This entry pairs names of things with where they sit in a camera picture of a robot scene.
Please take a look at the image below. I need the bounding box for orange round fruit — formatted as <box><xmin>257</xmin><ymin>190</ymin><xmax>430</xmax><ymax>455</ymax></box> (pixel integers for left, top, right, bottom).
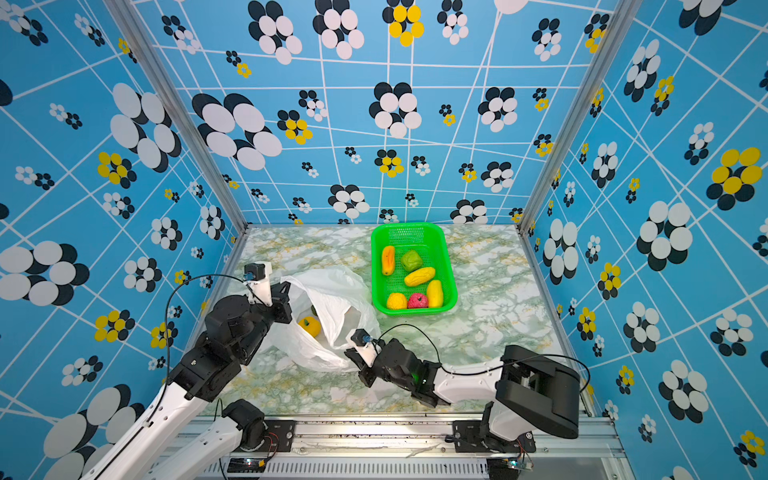
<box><xmin>298</xmin><ymin>316</ymin><xmax>322</xmax><ymax>338</ymax></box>

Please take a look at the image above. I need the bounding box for white plastic bag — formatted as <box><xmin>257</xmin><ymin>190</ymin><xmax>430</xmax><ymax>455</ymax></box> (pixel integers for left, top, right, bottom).
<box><xmin>266</xmin><ymin>266</ymin><xmax>381</xmax><ymax>373</ymax></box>

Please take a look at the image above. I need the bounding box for yellow lemon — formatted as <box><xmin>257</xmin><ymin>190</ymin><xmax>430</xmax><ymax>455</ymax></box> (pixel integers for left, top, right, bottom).
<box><xmin>386</xmin><ymin>292</ymin><xmax>408</xmax><ymax>310</ymax></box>

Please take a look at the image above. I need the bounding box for red dragon fruit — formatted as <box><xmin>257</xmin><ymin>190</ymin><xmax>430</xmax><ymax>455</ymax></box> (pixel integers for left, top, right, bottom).
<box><xmin>407</xmin><ymin>293</ymin><xmax>429</xmax><ymax>309</ymax></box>

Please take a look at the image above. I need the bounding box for yellow mango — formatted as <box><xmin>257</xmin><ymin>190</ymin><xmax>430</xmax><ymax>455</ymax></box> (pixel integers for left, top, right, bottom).
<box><xmin>426</xmin><ymin>280</ymin><xmax>444</xmax><ymax>309</ymax></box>

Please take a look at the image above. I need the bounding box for yellow banana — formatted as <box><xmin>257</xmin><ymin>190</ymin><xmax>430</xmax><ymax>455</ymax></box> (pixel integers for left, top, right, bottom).
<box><xmin>404</xmin><ymin>267</ymin><xmax>436</xmax><ymax>287</ymax></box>

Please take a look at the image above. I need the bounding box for green fruit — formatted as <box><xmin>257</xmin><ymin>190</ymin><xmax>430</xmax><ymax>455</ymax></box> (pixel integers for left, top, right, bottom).
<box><xmin>401</xmin><ymin>250</ymin><xmax>424</xmax><ymax>272</ymax></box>

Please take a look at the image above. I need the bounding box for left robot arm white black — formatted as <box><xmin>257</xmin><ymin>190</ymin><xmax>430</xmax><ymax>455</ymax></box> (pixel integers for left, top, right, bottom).
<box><xmin>83</xmin><ymin>280</ymin><xmax>292</xmax><ymax>479</ymax></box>

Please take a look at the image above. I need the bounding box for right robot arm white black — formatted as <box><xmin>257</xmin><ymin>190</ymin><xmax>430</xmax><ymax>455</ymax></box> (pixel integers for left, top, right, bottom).
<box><xmin>345</xmin><ymin>329</ymin><xmax>581</xmax><ymax>453</ymax></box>

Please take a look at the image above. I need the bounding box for green plastic basket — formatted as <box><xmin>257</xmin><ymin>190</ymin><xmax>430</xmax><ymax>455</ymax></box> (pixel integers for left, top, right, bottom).
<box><xmin>371</xmin><ymin>223</ymin><xmax>458</xmax><ymax>316</ymax></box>

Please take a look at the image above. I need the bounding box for left circuit board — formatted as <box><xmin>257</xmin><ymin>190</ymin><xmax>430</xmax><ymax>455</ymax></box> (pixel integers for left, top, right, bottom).
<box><xmin>227</xmin><ymin>457</ymin><xmax>267</xmax><ymax>474</ymax></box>

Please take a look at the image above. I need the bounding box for circuit board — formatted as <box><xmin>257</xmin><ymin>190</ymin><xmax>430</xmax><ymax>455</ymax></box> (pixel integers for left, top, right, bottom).
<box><xmin>486</xmin><ymin>458</ymin><xmax>531</xmax><ymax>480</ymax></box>
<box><xmin>227</xmin><ymin>457</ymin><xmax>267</xmax><ymax>474</ymax></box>

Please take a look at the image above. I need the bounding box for right circuit board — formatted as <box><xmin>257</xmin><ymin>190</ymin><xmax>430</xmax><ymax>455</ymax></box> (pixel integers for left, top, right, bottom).
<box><xmin>486</xmin><ymin>458</ymin><xmax>531</xmax><ymax>480</ymax></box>

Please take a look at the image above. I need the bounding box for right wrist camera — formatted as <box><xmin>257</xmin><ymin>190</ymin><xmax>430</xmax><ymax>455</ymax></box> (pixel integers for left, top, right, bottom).
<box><xmin>350</xmin><ymin>329</ymin><xmax>378</xmax><ymax>367</ymax></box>

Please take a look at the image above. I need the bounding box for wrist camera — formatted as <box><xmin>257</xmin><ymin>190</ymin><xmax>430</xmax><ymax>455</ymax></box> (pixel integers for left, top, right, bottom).
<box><xmin>350</xmin><ymin>329</ymin><xmax>378</xmax><ymax>367</ymax></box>
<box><xmin>244</xmin><ymin>262</ymin><xmax>272</xmax><ymax>307</ymax></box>

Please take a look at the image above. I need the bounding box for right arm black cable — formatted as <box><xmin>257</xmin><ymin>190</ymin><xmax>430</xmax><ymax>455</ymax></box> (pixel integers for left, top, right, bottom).
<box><xmin>374</xmin><ymin>323</ymin><xmax>592</xmax><ymax>394</ymax></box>

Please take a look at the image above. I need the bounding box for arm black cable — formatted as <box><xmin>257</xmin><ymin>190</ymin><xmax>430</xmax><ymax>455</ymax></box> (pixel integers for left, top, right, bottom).
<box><xmin>95</xmin><ymin>274</ymin><xmax>250</xmax><ymax>475</ymax></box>
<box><xmin>374</xmin><ymin>323</ymin><xmax>592</xmax><ymax>394</ymax></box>

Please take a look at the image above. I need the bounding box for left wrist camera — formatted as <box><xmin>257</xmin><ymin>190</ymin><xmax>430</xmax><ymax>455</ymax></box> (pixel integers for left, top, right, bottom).
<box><xmin>244</xmin><ymin>262</ymin><xmax>272</xmax><ymax>307</ymax></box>

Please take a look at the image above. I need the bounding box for aluminium front rail frame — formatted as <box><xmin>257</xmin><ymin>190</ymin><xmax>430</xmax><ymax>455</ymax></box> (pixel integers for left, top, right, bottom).
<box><xmin>141</xmin><ymin>414</ymin><xmax>635</xmax><ymax>479</ymax></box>

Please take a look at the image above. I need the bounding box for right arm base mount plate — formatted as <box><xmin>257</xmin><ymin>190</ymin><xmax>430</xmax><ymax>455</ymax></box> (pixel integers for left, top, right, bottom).
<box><xmin>446</xmin><ymin>420</ymin><xmax>537</xmax><ymax>455</ymax></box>

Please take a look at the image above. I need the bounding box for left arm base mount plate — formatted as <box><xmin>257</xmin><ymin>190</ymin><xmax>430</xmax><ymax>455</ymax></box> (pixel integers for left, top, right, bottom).
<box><xmin>249</xmin><ymin>419</ymin><xmax>297</xmax><ymax>453</ymax></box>

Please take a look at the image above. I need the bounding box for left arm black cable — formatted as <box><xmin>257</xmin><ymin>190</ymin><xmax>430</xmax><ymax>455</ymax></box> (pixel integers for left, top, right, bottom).
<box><xmin>95</xmin><ymin>274</ymin><xmax>250</xmax><ymax>475</ymax></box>

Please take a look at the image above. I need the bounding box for left aluminium corner post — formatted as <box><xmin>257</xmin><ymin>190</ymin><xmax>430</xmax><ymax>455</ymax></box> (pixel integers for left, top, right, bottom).
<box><xmin>105</xmin><ymin>1</ymin><xmax>248</xmax><ymax>235</ymax></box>

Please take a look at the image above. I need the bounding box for aluminium corner post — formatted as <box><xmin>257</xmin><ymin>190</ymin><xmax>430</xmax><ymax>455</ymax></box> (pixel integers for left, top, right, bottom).
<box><xmin>105</xmin><ymin>1</ymin><xmax>248</xmax><ymax>235</ymax></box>
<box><xmin>520</xmin><ymin>0</ymin><xmax>643</xmax><ymax>234</ymax></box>

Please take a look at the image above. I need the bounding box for right aluminium corner post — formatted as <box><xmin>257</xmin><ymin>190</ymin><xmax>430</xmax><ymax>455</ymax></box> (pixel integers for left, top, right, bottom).
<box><xmin>520</xmin><ymin>0</ymin><xmax>643</xmax><ymax>234</ymax></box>

